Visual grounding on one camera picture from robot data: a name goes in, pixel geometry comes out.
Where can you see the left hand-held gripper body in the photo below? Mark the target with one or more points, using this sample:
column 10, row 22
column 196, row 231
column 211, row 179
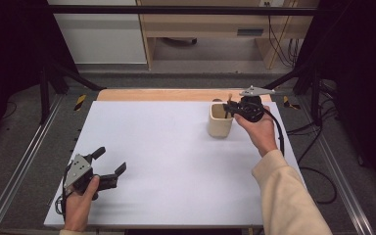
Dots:
column 78, row 169

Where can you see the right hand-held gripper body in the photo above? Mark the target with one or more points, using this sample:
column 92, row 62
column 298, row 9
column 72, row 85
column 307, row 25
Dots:
column 253, row 107

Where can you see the cream square cup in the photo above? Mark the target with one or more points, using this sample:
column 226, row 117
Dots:
column 219, row 125

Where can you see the person's right hand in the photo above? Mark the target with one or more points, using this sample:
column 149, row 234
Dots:
column 262, row 133

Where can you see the person's left hand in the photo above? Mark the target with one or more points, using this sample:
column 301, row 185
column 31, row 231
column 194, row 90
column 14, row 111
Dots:
column 76, row 212

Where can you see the yellow and black tape marker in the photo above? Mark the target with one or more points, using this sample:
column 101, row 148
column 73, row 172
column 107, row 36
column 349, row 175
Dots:
column 289, row 103
column 80, row 102

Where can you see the white table cover sheet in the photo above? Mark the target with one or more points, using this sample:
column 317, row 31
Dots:
column 176, row 163

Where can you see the black metal stand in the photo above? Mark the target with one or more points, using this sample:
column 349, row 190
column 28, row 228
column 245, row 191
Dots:
column 45, row 91
column 315, row 94

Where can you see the office chair base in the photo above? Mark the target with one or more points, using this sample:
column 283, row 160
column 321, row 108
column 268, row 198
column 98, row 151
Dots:
column 179, row 41

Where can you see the wooden office desk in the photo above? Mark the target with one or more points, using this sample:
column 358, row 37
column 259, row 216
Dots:
column 202, row 26

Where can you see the black curtain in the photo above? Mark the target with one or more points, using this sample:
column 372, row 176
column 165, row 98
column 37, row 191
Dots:
column 355, row 65
column 6, row 65

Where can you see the white cabinet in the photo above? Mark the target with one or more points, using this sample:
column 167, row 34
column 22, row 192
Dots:
column 101, row 36

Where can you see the aluminium floor rail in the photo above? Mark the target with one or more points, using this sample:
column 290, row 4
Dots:
column 16, row 169
column 339, row 176

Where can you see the white wall power outlet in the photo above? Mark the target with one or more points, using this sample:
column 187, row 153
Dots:
column 272, row 2

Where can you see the black frame crossbar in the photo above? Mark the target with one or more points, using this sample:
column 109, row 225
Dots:
column 176, row 9

